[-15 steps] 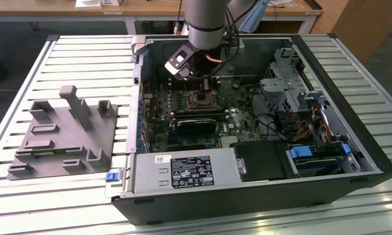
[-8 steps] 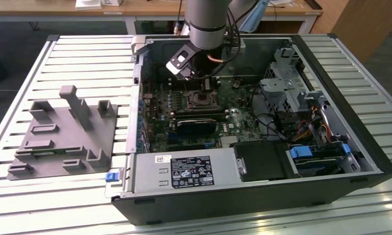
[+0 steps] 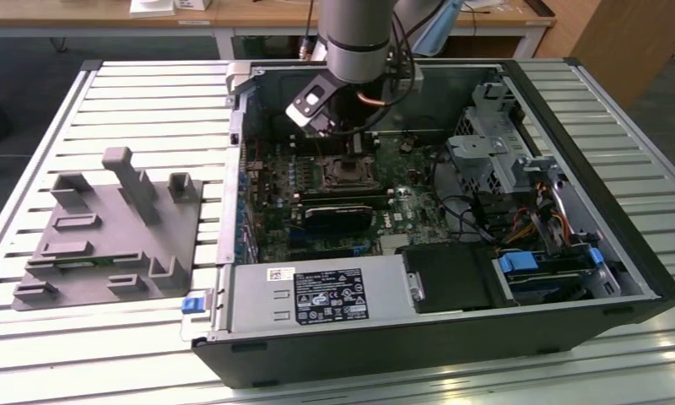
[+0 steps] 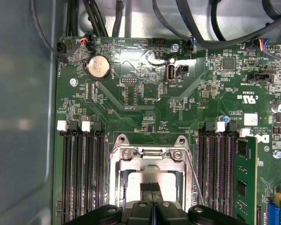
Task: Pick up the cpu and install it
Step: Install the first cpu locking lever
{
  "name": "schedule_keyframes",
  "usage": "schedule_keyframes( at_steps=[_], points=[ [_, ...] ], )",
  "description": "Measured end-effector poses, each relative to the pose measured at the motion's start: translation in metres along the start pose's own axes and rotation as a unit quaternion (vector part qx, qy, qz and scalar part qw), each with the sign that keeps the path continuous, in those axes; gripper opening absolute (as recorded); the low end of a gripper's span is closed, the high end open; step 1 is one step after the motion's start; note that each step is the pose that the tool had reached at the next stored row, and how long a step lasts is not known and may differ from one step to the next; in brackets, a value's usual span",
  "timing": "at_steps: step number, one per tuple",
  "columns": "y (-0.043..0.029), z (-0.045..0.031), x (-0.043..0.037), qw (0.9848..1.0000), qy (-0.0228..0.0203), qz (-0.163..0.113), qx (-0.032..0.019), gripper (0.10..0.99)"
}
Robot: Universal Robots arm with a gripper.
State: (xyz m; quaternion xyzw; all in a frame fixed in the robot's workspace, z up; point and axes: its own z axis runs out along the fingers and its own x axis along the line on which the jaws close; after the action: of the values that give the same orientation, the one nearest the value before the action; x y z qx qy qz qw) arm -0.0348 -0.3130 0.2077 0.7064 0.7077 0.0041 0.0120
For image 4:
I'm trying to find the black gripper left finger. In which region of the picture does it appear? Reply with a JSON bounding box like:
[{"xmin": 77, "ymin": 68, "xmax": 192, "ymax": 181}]
[{"xmin": 65, "ymin": 183, "xmax": 153, "ymax": 225}]

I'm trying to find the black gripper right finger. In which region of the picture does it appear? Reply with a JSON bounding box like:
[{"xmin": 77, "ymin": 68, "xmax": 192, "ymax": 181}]
[{"xmin": 152, "ymin": 183, "xmax": 246, "ymax": 225}]

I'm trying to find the silver CPU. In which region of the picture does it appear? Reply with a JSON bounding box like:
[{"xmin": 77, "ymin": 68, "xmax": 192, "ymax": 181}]
[{"xmin": 126, "ymin": 172, "xmax": 178, "ymax": 204}]

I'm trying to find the thin metal locking lever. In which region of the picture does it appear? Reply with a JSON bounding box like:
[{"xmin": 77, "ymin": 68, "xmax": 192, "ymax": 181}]
[{"xmin": 183, "ymin": 150, "xmax": 206, "ymax": 206}]

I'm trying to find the metal socket cover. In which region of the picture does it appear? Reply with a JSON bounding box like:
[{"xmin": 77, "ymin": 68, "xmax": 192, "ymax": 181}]
[{"xmin": 117, "ymin": 146, "xmax": 187, "ymax": 211}]

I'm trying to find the CPU socket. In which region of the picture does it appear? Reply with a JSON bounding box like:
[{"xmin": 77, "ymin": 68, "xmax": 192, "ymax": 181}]
[{"xmin": 109, "ymin": 133, "xmax": 194, "ymax": 211}]

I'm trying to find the black RAM slot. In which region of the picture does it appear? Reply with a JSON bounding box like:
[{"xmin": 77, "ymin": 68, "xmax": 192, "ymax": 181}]
[
  {"xmin": 219, "ymin": 121, "xmax": 237, "ymax": 218},
  {"xmin": 92, "ymin": 121, "xmax": 106, "ymax": 211},
  {"xmin": 197, "ymin": 121, "xmax": 215, "ymax": 218},
  {"xmin": 69, "ymin": 121, "xmax": 82, "ymax": 225},
  {"xmin": 207, "ymin": 121, "xmax": 226, "ymax": 218},
  {"xmin": 81, "ymin": 120, "xmax": 94, "ymax": 225},
  {"xmin": 57, "ymin": 120, "xmax": 70, "ymax": 225}
]

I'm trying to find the green RAM stick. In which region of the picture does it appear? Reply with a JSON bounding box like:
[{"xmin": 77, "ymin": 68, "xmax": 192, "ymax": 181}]
[{"xmin": 234, "ymin": 135, "xmax": 259, "ymax": 225}]

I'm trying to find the green motherboard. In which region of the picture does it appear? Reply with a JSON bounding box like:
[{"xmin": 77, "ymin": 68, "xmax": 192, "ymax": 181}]
[{"xmin": 52, "ymin": 35, "xmax": 281, "ymax": 225}]

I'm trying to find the blue expansion slot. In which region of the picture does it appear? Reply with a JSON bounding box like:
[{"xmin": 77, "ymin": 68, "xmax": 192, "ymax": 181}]
[{"xmin": 266, "ymin": 192, "xmax": 281, "ymax": 225}]

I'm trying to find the internal USB port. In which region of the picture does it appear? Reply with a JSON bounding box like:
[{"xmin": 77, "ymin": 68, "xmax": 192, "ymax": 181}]
[{"xmin": 165, "ymin": 58, "xmax": 178, "ymax": 85}]

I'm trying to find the silver coin cell battery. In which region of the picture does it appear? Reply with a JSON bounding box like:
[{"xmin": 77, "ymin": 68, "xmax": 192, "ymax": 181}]
[{"xmin": 86, "ymin": 55, "xmax": 112, "ymax": 80}]

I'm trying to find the black cable bundle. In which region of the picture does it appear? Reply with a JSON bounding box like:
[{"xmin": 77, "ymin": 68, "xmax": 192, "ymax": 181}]
[{"xmin": 65, "ymin": 0, "xmax": 110, "ymax": 39}]

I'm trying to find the thick black cable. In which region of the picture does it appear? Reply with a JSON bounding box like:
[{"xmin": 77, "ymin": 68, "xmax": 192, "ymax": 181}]
[{"xmin": 175, "ymin": 0, "xmax": 281, "ymax": 49}]

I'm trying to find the thin black cable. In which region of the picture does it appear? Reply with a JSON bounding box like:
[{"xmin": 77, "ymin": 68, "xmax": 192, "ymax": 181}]
[{"xmin": 30, "ymin": 0, "xmax": 85, "ymax": 59}]

